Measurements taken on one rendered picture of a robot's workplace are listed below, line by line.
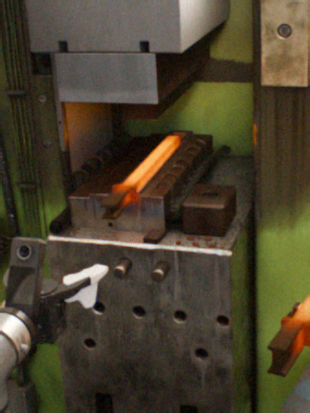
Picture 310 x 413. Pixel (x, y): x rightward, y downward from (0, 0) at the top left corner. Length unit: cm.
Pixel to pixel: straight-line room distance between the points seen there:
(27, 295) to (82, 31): 56
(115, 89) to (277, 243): 48
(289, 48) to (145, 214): 42
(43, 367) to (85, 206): 57
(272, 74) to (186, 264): 40
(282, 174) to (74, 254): 45
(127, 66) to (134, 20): 9
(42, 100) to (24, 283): 66
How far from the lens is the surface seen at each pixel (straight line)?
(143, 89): 144
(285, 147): 156
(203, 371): 159
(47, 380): 201
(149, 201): 151
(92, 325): 161
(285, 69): 150
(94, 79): 147
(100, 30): 145
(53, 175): 174
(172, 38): 141
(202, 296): 150
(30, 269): 111
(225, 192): 154
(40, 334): 116
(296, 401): 146
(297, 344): 115
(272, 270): 167
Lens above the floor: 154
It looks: 22 degrees down
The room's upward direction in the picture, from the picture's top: 3 degrees counter-clockwise
